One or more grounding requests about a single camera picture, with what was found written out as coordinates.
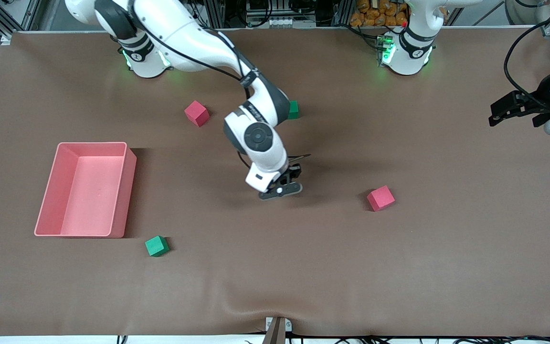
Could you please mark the silver metal table bracket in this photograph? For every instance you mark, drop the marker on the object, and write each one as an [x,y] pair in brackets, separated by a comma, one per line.
[288,326]

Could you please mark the pink plastic tray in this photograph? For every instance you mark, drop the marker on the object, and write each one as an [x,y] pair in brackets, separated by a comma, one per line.
[89,200]

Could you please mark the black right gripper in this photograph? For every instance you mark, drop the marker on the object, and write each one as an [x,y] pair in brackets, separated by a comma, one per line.
[295,171]

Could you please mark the pink foam cube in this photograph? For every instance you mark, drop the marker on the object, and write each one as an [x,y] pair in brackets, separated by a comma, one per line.
[196,113]
[380,198]

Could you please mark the white rounded machine part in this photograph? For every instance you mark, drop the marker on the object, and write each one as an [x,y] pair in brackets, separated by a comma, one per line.
[523,12]

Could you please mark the white terminal strip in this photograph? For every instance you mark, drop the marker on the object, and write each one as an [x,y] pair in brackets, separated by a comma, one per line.
[275,22]

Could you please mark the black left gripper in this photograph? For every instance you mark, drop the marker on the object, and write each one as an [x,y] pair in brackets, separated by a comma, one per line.
[541,102]

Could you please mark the green foam cube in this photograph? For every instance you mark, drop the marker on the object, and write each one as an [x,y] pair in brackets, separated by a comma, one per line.
[294,111]
[156,246]

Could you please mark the brown table cover mat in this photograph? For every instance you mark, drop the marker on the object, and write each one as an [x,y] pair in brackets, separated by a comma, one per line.
[275,267]

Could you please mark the orange snack bags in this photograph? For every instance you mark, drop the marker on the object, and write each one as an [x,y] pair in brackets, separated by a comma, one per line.
[375,14]

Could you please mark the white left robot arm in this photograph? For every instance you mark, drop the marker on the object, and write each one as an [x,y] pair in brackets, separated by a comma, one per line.
[411,52]

